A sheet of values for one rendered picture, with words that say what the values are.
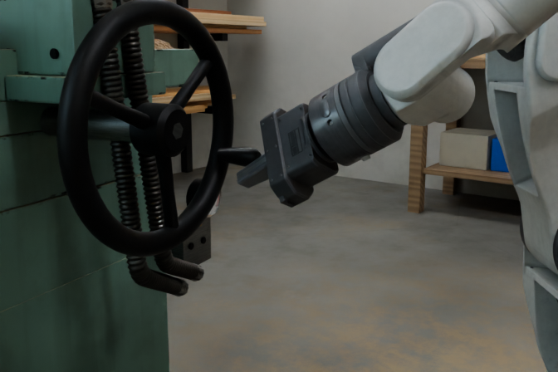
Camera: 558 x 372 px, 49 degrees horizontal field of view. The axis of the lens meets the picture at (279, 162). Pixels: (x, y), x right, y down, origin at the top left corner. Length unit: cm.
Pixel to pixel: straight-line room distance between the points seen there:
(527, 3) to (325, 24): 382
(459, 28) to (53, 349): 65
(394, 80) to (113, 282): 54
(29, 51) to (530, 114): 64
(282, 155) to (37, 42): 31
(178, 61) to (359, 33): 330
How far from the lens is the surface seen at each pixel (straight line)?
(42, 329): 88
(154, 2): 69
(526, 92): 89
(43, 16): 77
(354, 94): 65
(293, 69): 456
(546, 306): 113
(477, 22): 61
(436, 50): 61
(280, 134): 72
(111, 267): 95
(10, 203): 81
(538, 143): 93
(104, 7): 75
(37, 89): 75
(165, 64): 100
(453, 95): 66
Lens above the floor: 90
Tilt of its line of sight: 11 degrees down
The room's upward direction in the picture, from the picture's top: straight up
